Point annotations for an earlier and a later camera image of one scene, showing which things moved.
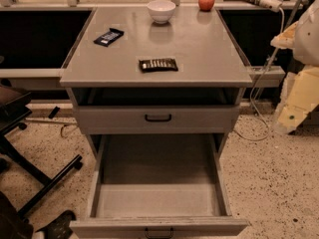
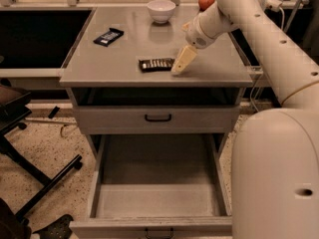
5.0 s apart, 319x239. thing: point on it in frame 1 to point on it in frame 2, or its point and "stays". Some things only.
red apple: (206, 1) stays
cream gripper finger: (299, 98) to (201, 33)
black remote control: (158, 65) stays
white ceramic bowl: (160, 10) stays
